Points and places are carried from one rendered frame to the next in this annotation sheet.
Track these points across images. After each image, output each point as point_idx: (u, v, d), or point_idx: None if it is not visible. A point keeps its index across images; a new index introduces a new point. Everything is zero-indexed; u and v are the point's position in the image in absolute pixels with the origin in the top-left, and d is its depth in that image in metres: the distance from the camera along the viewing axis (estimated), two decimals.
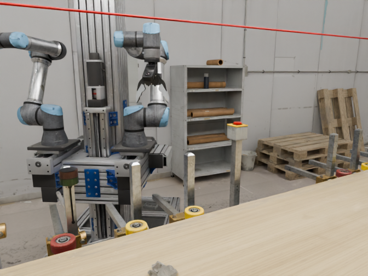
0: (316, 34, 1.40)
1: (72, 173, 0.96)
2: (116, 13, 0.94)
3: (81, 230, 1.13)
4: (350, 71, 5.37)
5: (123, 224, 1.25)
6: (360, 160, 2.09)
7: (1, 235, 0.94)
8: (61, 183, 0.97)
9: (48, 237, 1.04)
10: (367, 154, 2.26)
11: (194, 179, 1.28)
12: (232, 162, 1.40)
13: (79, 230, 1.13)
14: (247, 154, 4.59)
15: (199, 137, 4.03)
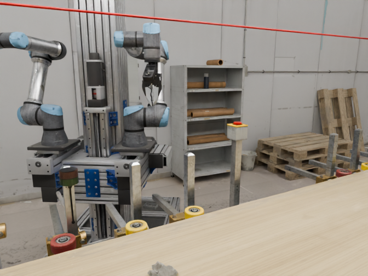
0: (316, 34, 1.40)
1: (72, 173, 0.96)
2: (116, 13, 0.94)
3: (81, 230, 1.13)
4: (350, 71, 5.37)
5: (123, 224, 1.25)
6: (360, 160, 2.09)
7: (1, 235, 0.94)
8: (61, 183, 0.97)
9: (48, 237, 1.04)
10: (367, 154, 2.26)
11: (194, 179, 1.28)
12: (232, 162, 1.40)
13: (79, 230, 1.13)
14: (247, 154, 4.59)
15: (199, 137, 4.03)
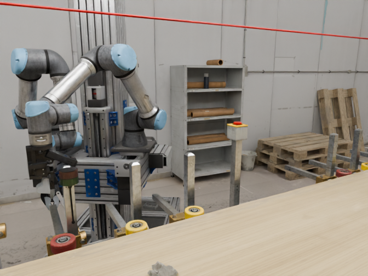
0: (316, 34, 1.40)
1: (72, 173, 0.96)
2: (116, 13, 0.94)
3: (81, 230, 1.13)
4: (350, 71, 5.37)
5: (123, 224, 1.25)
6: (360, 160, 2.09)
7: (1, 235, 0.94)
8: (61, 183, 0.97)
9: (48, 237, 1.04)
10: (367, 154, 2.26)
11: (194, 179, 1.28)
12: (232, 162, 1.40)
13: (79, 230, 1.13)
14: (247, 154, 4.59)
15: (199, 137, 4.03)
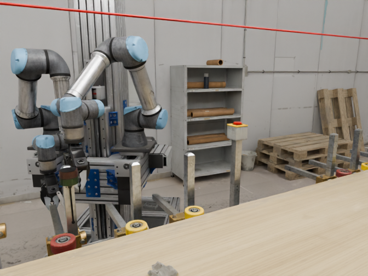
0: (316, 34, 1.40)
1: (72, 173, 0.96)
2: (116, 13, 0.94)
3: (81, 230, 1.13)
4: (350, 71, 5.37)
5: (123, 224, 1.25)
6: (360, 160, 2.09)
7: (1, 235, 0.94)
8: (61, 183, 0.97)
9: (48, 237, 1.04)
10: (367, 154, 2.26)
11: (194, 179, 1.28)
12: (232, 162, 1.40)
13: (79, 230, 1.13)
14: (247, 154, 4.59)
15: (199, 137, 4.03)
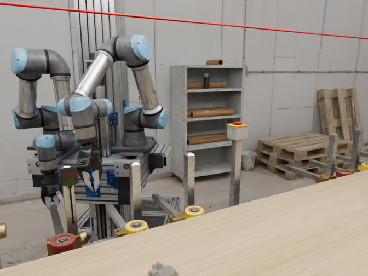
0: (316, 34, 1.40)
1: (72, 173, 0.96)
2: (116, 13, 0.94)
3: (81, 230, 1.13)
4: (350, 71, 5.37)
5: (123, 224, 1.25)
6: (360, 160, 2.09)
7: (1, 235, 0.94)
8: (61, 183, 0.97)
9: (48, 237, 1.04)
10: (367, 154, 2.26)
11: (194, 179, 1.28)
12: (232, 162, 1.40)
13: (79, 230, 1.13)
14: (247, 154, 4.59)
15: (199, 137, 4.03)
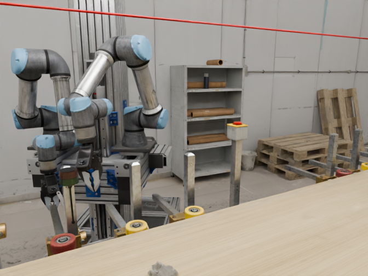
0: (316, 34, 1.40)
1: (72, 173, 0.96)
2: (116, 13, 0.94)
3: (81, 230, 1.13)
4: (350, 71, 5.37)
5: (123, 224, 1.25)
6: (360, 160, 2.09)
7: (1, 235, 0.94)
8: (61, 183, 0.97)
9: (48, 237, 1.04)
10: (367, 154, 2.26)
11: (194, 179, 1.28)
12: (232, 162, 1.40)
13: (79, 230, 1.13)
14: (247, 154, 4.59)
15: (199, 137, 4.03)
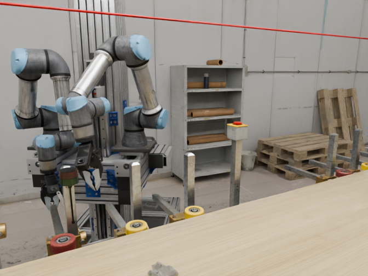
0: (316, 34, 1.40)
1: (72, 173, 0.96)
2: (116, 13, 0.94)
3: (81, 230, 1.13)
4: (350, 71, 5.37)
5: (123, 224, 1.25)
6: (360, 160, 2.09)
7: (1, 235, 0.94)
8: (61, 183, 0.97)
9: (48, 237, 1.04)
10: (367, 154, 2.26)
11: (194, 179, 1.28)
12: (232, 162, 1.40)
13: (79, 230, 1.13)
14: (247, 154, 4.59)
15: (199, 137, 4.03)
